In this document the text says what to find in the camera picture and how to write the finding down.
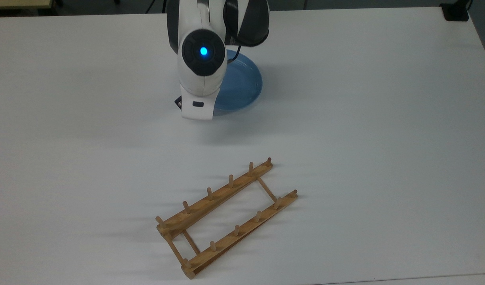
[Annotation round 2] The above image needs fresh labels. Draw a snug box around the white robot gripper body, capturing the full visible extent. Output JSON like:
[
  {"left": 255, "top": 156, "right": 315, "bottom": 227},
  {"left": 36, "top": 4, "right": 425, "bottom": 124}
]
[{"left": 180, "top": 82, "right": 222, "bottom": 121}]

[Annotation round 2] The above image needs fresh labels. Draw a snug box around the blue round plate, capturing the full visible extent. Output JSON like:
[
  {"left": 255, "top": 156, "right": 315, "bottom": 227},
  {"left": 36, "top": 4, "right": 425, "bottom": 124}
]
[{"left": 213, "top": 49, "right": 263, "bottom": 116}]

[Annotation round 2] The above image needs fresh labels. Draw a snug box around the wooden peg plate rack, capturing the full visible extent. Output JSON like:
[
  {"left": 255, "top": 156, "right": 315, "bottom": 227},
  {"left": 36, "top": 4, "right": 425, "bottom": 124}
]
[{"left": 155, "top": 157, "right": 298, "bottom": 280}]

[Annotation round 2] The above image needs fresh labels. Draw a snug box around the thin black cable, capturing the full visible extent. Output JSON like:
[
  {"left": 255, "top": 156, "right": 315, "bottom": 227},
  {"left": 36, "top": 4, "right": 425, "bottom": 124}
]
[{"left": 226, "top": 44, "right": 243, "bottom": 65}]

